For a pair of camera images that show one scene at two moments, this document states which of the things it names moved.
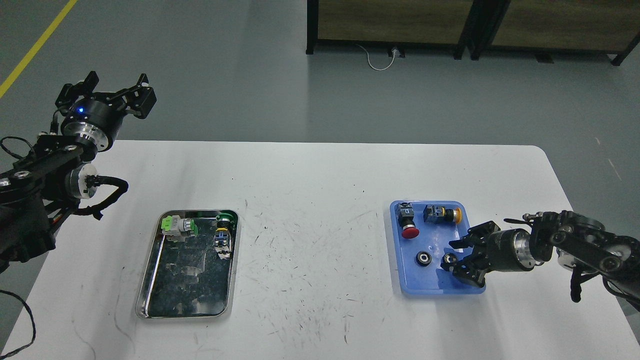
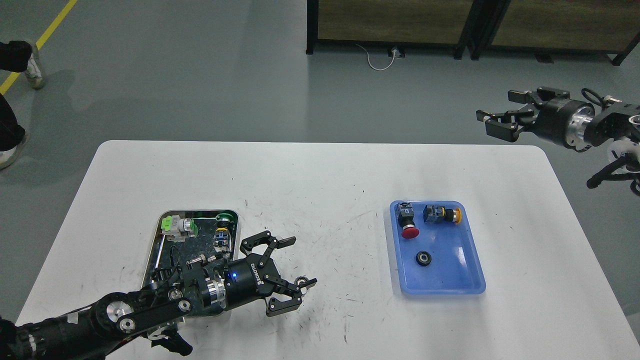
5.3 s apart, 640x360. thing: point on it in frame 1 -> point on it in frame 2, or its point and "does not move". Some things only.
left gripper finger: (139, 99) -> (274, 307)
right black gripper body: (510, 250) -> (562, 121)
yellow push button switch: (432, 213) does not move
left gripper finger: (69, 92) -> (265, 238)
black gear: (450, 258) -> (299, 279)
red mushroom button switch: (405, 214) does not move
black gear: (423, 258) does not move
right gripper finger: (475, 235) -> (541, 96)
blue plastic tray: (422, 230) does not move
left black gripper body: (94, 121) -> (251, 277)
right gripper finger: (472, 268) -> (506, 126)
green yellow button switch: (222, 237) does not move
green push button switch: (176, 229) does not move
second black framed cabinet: (544, 27) does not move
